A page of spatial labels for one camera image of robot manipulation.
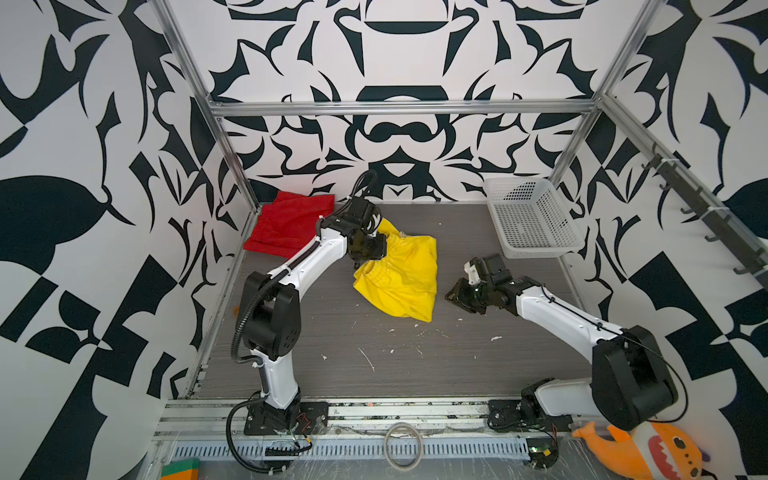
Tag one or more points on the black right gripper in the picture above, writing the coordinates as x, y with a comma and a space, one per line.
459, 297

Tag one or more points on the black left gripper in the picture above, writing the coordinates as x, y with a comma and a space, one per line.
380, 251

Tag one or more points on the yellow shorts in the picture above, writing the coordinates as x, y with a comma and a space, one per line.
404, 283

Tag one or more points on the red shorts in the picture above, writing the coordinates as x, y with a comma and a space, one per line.
286, 225

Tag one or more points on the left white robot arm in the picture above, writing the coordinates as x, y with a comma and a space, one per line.
269, 324

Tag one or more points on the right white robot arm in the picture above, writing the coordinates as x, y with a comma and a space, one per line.
630, 381

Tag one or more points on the white plastic basket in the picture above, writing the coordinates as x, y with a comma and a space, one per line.
530, 218

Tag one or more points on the orange shark plush toy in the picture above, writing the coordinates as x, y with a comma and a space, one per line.
650, 451

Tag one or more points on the green orange block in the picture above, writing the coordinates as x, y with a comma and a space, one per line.
187, 469

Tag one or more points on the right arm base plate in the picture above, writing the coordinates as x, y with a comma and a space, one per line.
516, 414

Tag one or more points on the aluminium frame crossbar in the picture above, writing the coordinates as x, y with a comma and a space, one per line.
404, 107

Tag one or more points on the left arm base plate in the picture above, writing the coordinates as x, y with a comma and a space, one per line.
300, 418

